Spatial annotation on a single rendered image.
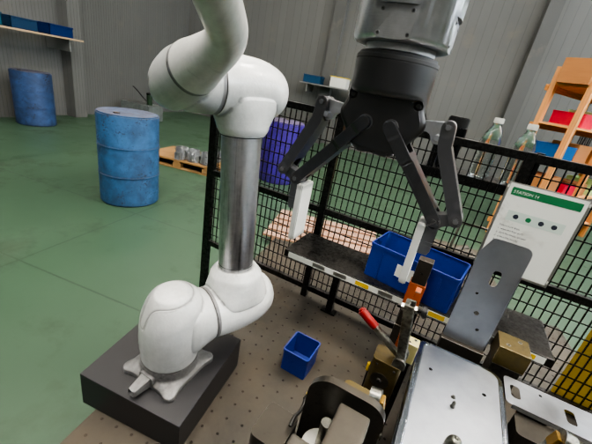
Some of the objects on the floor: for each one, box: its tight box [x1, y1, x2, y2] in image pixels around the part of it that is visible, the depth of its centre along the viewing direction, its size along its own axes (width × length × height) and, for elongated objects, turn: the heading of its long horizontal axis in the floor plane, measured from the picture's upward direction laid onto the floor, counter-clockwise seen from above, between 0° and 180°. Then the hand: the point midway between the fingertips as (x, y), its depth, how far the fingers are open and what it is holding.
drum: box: [8, 68, 57, 127], centre depth 628 cm, size 64×67×97 cm
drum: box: [94, 107, 160, 208], centre depth 378 cm, size 65×65×102 cm
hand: (348, 247), depth 38 cm, fingers open, 13 cm apart
